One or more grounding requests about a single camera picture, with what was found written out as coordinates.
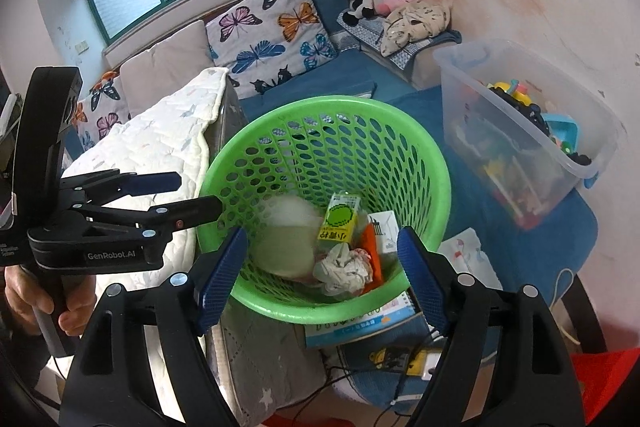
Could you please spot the white quilted table cover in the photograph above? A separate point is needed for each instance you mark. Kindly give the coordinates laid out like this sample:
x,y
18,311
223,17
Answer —
x,y
183,132

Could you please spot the pink plush toy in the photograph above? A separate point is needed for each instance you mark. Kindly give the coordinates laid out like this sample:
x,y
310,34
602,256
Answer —
x,y
397,1

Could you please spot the person's left hand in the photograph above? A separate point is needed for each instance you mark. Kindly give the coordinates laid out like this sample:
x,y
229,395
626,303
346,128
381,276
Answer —
x,y
23,295

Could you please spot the white tissue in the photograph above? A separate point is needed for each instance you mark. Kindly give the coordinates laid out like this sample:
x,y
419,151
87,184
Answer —
x,y
344,272

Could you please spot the large butterfly pillow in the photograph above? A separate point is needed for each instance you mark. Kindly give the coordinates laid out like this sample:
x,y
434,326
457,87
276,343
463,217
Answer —
x,y
265,43

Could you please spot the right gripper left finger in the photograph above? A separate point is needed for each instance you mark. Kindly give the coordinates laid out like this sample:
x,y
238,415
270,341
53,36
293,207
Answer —
x,y
110,381

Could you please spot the beige cushion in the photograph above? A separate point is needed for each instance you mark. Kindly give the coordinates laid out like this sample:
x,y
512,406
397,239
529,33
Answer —
x,y
165,68

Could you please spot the small white carton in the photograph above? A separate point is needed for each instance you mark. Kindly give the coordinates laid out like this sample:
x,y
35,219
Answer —
x,y
385,231

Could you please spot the green plastic mesh basket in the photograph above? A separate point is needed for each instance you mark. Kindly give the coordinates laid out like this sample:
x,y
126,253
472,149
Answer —
x,y
321,146

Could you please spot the white green paper cup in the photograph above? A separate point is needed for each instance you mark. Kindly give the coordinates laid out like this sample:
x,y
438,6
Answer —
x,y
285,246

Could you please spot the clear plastic bottle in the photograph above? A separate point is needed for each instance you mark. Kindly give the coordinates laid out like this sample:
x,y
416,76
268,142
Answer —
x,y
340,221

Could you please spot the beige patterned cloth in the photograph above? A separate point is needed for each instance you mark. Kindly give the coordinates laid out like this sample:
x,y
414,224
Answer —
x,y
413,22

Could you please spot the blue white book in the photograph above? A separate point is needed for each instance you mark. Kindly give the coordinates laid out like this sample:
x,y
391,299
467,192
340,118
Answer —
x,y
397,311

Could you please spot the clear plastic storage bin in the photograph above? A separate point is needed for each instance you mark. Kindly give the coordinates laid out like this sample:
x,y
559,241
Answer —
x,y
528,130

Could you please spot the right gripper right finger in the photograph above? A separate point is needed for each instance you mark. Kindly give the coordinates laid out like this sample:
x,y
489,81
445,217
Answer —
x,y
504,362

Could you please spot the small butterfly pillow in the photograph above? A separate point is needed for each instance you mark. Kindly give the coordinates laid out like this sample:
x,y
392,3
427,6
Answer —
x,y
103,108

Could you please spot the red snack wrapper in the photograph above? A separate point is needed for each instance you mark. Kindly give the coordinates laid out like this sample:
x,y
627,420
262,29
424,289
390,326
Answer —
x,y
369,245

